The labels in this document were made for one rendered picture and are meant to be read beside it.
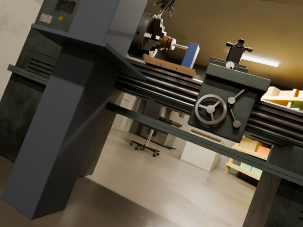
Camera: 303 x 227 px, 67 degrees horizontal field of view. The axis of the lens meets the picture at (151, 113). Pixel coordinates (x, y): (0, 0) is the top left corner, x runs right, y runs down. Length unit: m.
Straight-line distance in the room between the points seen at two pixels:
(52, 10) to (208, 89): 1.15
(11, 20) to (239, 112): 3.43
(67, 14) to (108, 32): 0.69
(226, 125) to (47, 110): 0.83
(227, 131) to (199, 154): 4.29
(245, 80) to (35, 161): 1.01
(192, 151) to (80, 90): 4.65
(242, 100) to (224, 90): 0.10
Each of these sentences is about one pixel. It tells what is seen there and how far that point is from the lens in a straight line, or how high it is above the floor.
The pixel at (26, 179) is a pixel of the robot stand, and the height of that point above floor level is 0.13.
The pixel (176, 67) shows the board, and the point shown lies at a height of 0.89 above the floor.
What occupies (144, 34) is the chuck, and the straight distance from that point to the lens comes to 1.52.
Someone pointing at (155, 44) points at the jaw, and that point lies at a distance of 1.57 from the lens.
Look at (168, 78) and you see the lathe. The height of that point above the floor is 0.82.
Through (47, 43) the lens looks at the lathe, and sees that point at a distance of 1.69.
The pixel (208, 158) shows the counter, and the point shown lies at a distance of 5.42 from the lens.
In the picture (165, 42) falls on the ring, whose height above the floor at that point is 1.07.
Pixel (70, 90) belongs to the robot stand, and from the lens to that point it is 1.03.
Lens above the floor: 0.54
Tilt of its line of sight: 2 degrees up
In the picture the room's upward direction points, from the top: 21 degrees clockwise
